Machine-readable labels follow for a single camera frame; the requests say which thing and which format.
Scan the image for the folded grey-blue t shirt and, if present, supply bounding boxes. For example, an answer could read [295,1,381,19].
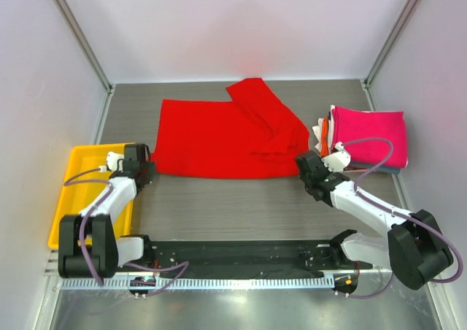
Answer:
[350,162,401,175]

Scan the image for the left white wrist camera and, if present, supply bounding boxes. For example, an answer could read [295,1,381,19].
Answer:
[99,151,124,172]

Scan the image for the aluminium frame post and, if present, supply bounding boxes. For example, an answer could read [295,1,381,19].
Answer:
[53,0,112,94]
[362,0,422,89]

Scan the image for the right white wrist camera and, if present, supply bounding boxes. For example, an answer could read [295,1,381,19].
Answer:
[321,142,351,172]

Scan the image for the slotted white cable duct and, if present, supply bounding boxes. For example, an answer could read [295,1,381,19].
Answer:
[61,275,335,291]

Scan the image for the yellow plastic bin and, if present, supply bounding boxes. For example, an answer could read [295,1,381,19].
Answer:
[48,143,134,250]

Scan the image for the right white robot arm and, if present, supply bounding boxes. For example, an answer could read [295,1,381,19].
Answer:
[295,150,463,290]

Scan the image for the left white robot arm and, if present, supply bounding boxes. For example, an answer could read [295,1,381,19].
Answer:
[57,143,156,285]

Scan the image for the folded orange t shirt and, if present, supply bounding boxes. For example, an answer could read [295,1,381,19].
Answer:
[320,116,333,157]

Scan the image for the folded pink t shirt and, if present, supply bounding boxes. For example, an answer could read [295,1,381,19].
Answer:
[331,106,408,169]

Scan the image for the left aluminium frame post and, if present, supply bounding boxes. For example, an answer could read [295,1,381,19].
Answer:
[53,0,112,94]

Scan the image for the folded white t shirt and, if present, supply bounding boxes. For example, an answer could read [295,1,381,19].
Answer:
[312,104,336,156]

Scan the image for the right aluminium frame post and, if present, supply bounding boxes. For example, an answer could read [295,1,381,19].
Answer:
[362,0,422,89]

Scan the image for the red t shirt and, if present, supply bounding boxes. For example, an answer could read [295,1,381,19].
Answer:
[152,77,309,180]

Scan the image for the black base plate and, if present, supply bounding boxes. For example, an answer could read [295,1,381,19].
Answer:
[142,239,372,279]

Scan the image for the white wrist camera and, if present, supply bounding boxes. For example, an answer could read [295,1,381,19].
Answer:
[321,142,351,172]
[99,151,124,172]

